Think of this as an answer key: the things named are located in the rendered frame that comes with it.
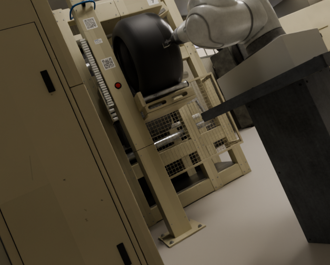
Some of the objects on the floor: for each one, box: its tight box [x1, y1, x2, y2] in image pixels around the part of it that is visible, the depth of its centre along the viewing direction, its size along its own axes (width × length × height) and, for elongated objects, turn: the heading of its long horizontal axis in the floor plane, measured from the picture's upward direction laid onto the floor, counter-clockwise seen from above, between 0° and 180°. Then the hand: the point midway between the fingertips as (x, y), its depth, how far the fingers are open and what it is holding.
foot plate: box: [158, 219, 206, 248], centre depth 181 cm, size 27×27×2 cm
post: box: [66, 0, 192, 238], centre depth 184 cm, size 13×13×250 cm
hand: (166, 44), depth 165 cm, fingers closed
